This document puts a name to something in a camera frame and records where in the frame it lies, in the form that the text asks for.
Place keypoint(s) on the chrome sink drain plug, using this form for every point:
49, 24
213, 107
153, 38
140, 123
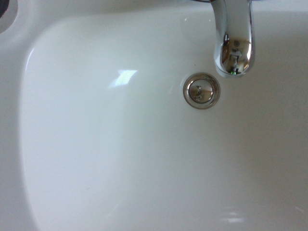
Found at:
201, 90

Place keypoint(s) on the white ceramic sink basin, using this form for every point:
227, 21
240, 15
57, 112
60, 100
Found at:
96, 144

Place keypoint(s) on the chrome faucet spout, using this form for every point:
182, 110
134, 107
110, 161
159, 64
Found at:
232, 29

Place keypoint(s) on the round grey white object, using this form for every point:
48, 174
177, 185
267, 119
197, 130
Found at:
6, 10

